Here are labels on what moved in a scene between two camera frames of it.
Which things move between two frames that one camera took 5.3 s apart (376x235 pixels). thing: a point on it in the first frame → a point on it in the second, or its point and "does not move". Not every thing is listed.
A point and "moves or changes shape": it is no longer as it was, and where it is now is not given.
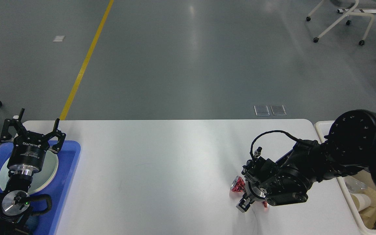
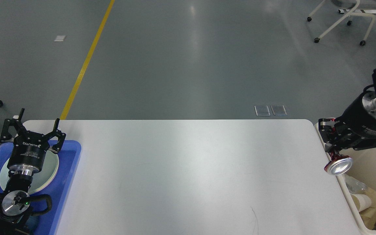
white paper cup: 361,201 does not move
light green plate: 41,178 does not move
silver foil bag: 354,185 does not move
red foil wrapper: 238,185 moves or changes shape
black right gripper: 253,192 → 366,115
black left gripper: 27,152 does not move
